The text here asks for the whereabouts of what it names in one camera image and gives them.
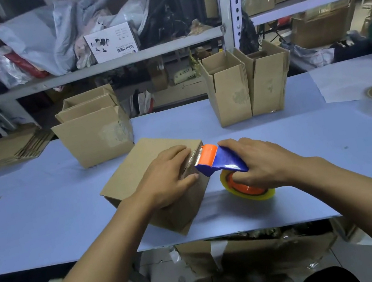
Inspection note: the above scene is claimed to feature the blue orange tape dispenser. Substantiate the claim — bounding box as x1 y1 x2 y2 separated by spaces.
191 135 277 211

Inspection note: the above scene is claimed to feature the stack of flattened cardboard boxes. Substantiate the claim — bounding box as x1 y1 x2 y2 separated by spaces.
0 120 60 174

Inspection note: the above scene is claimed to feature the wide open cardboard box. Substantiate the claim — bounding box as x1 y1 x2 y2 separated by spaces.
45 81 139 174

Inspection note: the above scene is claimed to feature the white paper sheet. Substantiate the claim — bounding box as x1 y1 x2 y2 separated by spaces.
308 58 372 108

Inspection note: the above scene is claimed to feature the white printed carton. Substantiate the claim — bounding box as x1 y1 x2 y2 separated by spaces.
82 20 143 66

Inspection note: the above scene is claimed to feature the person's left hand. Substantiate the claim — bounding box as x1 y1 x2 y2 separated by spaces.
122 142 204 215

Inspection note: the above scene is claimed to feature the large brown cardboard box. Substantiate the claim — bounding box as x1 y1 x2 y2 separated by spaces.
287 2 362 52

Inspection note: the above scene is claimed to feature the grey metal shelf rack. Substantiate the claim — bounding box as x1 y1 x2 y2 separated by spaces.
0 0 372 111

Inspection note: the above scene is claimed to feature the pile of grey mailer bags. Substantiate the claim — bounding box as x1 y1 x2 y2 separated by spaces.
0 0 162 87

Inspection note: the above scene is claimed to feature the person's right forearm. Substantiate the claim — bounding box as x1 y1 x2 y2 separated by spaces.
284 146 372 282

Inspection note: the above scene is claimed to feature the torn cardboard box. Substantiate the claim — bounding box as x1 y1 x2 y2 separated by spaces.
174 218 343 282

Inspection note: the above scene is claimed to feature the person's left forearm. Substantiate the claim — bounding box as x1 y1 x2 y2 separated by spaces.
0 191 173 282

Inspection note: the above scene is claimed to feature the tall open cardboard box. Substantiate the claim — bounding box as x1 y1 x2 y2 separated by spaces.
231 36 300 118
197 47 256 130

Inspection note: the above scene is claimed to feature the grey plastic bag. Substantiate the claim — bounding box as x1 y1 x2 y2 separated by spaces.
279 34 338 76

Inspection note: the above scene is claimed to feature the person's right hand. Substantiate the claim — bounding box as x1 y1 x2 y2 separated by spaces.
217 127 309 198

